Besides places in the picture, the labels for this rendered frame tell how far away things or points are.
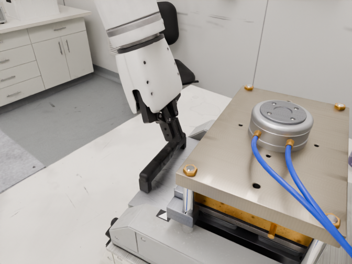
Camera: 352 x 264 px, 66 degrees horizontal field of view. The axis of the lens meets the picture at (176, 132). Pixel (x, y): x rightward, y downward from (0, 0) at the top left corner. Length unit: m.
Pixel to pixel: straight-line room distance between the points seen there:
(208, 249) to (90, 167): 0.59
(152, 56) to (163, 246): 0.27
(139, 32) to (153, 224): 0.27
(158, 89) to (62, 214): 0.49
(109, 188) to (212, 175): 0.53
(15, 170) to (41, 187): 0.13
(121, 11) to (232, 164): 0.24
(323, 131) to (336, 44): 1.53
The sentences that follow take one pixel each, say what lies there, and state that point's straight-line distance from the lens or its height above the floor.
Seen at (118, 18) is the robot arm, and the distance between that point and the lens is 0.40.
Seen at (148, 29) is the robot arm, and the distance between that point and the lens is 0.40.
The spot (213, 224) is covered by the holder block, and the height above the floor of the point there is 0.99.
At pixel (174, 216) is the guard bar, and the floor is 1.03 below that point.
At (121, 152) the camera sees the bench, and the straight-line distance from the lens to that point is 0.93.
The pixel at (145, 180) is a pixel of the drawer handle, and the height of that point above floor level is 1.00.
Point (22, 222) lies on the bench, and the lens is 0.82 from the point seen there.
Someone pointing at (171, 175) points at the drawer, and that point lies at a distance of 0.52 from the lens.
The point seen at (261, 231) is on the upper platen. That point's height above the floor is 1.03.
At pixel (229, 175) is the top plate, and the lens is 0.32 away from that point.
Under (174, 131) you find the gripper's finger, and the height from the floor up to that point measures 1.07.
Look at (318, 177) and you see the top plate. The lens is 0.36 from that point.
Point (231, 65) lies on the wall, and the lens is 2.23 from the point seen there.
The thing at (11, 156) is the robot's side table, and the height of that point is 0.75.
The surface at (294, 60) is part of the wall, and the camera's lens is 2.03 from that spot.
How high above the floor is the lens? 1.33
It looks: 35 degrees down
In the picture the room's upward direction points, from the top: straight up
